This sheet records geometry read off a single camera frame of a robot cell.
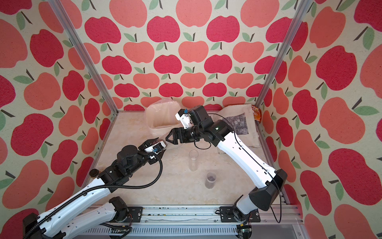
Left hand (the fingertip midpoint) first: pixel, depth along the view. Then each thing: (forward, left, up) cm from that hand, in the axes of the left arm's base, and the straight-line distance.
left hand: (161, 144), depth 71 cm
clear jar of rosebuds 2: (-11, -25, -16) cm, 32 cm away
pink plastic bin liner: (+27, +5, -8) cm, 28 cm away
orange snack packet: (+39, -65, -17) cm, 78 cm away
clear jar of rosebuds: (+1, -1, +4) cm, 4 cm away
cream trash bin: (+28, +4, -9) cm, 29 cm away
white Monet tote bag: (+27, -49, -12) cm, 57 cm away
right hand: (-1, -7, +5) cm, 8 cm away
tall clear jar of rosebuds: (-1, -16, -9) cm, 18 cm away
